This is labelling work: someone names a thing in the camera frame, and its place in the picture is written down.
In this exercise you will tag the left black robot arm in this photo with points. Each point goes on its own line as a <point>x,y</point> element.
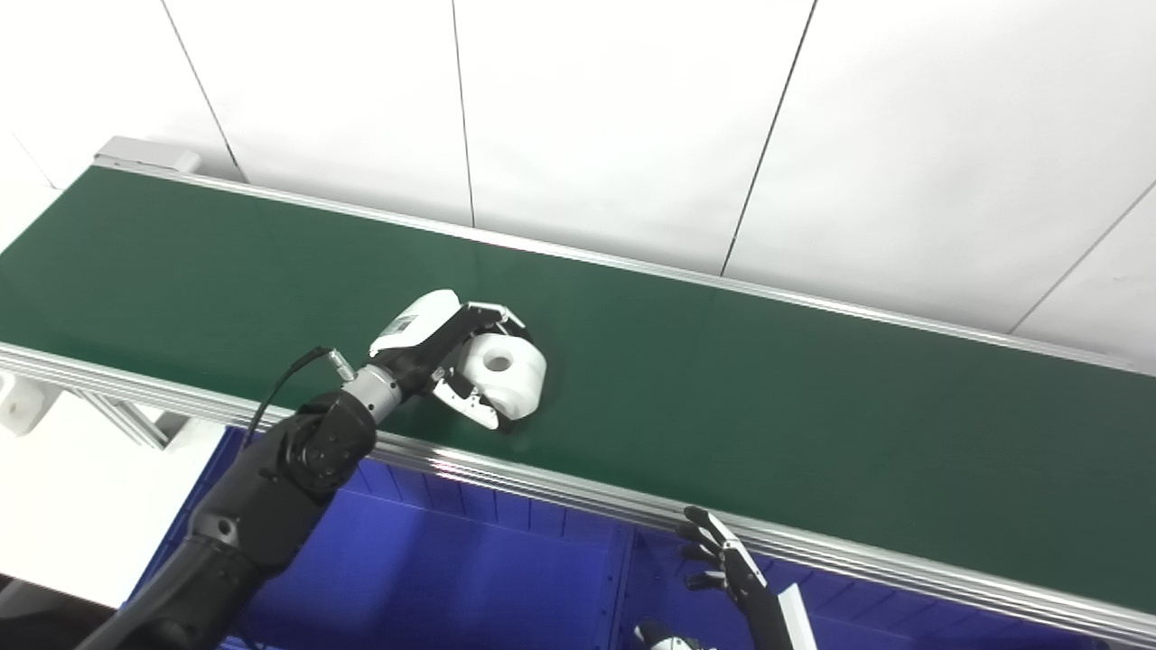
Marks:
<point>271,492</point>

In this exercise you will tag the white round plastic part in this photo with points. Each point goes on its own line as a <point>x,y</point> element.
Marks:
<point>521,379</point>

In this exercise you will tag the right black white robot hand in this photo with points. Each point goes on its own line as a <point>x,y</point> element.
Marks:
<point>754,596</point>

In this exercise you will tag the aluminium conveyor support leg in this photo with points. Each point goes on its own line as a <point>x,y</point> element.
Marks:
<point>122,420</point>

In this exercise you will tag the blue plastic bin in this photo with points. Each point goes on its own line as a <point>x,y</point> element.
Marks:
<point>903,627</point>
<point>433,578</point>

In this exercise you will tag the aluminium conveyor side rail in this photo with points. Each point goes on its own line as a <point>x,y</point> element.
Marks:
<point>632,264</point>
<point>560,483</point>

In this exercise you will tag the green conveyor belt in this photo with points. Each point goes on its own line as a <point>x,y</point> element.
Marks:
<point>768,397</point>

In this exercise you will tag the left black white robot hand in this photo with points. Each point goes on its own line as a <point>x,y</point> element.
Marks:
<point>417,338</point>

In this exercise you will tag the white plastic block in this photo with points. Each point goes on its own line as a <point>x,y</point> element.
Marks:
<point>18,406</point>

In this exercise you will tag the light grey conveyor end housing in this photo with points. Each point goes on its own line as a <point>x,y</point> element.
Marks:
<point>149,153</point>

